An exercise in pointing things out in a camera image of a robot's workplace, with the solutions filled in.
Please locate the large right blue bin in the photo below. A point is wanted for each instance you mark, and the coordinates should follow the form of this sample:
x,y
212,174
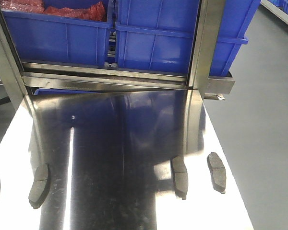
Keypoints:
x,y
157,35

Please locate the red plastic bags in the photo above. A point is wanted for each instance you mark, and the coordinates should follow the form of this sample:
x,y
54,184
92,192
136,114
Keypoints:
x,y
95,12

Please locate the left blue plastic bin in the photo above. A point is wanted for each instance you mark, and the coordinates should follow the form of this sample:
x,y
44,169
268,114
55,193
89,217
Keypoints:
x,y
41,37

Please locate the stainless steel shelf rack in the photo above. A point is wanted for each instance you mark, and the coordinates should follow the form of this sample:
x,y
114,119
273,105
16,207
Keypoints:
x,y
19,76

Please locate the background metal shelf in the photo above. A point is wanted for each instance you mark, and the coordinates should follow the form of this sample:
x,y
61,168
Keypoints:
x,y
278,12

